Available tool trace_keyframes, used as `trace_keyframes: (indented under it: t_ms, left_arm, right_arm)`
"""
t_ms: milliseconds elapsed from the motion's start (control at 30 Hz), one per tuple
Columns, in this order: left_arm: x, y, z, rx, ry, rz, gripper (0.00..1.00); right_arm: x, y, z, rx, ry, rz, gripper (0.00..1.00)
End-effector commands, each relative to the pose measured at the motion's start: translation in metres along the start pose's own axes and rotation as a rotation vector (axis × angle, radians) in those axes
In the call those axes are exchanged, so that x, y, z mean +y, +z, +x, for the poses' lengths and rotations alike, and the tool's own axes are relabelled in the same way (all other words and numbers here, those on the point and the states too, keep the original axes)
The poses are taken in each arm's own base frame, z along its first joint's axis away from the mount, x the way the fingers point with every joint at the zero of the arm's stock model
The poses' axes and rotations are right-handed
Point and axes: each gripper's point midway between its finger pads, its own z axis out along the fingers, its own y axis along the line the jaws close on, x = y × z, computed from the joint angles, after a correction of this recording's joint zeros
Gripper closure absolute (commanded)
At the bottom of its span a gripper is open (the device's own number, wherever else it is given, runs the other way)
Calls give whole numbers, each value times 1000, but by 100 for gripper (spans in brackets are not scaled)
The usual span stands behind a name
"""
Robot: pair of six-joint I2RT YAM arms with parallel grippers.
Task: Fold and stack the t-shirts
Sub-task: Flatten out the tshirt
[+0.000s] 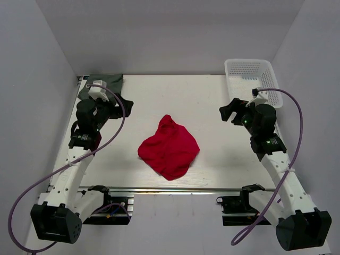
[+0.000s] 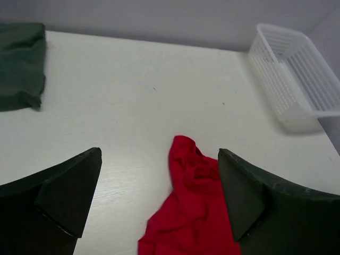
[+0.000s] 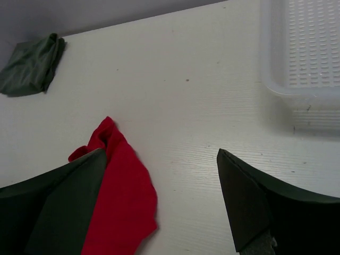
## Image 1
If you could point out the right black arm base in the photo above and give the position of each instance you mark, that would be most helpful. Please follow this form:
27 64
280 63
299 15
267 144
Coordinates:
236 210

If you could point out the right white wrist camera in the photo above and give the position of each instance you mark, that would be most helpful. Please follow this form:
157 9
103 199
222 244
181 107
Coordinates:
259 97

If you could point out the white plastic basket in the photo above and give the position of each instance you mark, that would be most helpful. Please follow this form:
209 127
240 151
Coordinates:
243 75

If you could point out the folded grey t-shirt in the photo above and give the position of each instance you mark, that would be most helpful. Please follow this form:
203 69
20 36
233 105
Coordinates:
114 83

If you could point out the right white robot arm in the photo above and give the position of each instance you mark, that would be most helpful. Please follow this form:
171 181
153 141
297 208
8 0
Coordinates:
297 221

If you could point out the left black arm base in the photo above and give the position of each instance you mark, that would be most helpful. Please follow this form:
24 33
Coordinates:
114 210

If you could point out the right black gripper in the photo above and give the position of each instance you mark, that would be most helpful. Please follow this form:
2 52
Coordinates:
239 107

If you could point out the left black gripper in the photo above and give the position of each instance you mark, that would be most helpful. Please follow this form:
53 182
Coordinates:
117 111

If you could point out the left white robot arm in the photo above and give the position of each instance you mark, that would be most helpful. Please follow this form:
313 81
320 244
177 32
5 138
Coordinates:
61 215

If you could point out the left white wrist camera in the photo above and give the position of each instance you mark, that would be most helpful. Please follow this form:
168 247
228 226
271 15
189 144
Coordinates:
97 90

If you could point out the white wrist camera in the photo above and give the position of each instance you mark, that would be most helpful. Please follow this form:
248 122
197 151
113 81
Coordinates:
259 97
97 90

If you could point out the red t-shirt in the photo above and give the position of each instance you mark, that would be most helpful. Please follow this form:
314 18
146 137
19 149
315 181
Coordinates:
170 151

